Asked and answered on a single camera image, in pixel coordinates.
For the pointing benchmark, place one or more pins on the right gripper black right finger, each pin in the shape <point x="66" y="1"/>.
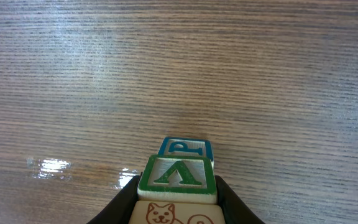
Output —
<point x="235" y="211"/>

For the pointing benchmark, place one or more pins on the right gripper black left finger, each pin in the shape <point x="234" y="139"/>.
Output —
<point x="120" y="208"/>

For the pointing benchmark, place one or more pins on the cat picture wooden block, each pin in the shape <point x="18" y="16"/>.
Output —
<point x="147" y="212"/>

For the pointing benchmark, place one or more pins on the wooden block with figure eight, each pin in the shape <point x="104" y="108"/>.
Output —
<point x="176" y="146"/>

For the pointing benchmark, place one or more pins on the green edged animal wooden block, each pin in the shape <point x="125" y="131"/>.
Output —
<point x="184" y="179"/>

